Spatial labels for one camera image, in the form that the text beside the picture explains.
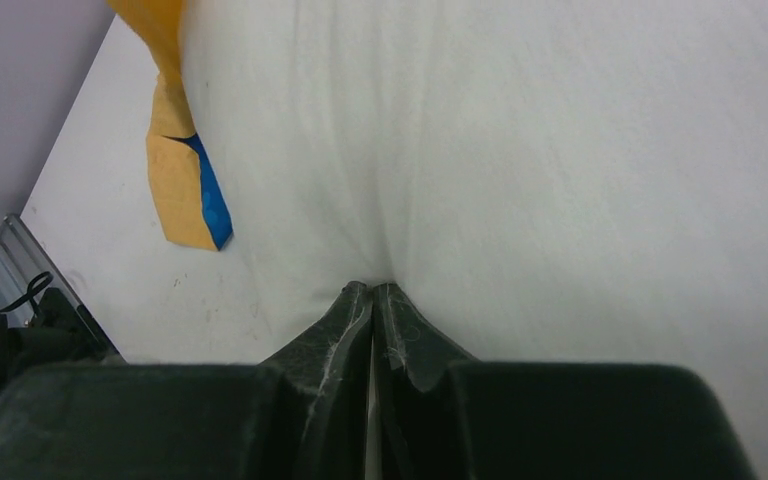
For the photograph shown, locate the white pillow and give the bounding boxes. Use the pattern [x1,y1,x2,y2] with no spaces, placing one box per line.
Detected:
[181,1,768,479]

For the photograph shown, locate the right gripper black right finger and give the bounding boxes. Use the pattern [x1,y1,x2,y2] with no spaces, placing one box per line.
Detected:
[372,284,755,479]

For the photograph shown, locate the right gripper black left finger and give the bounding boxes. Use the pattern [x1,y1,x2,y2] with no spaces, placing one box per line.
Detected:
[0,282,372,479]

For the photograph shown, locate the yellow and blue pillowcase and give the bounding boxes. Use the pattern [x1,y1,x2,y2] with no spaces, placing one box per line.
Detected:
[109,0,233,251]

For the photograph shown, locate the aluminium frame rail front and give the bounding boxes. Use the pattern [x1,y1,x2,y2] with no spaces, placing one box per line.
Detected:
[0,214,122,362]

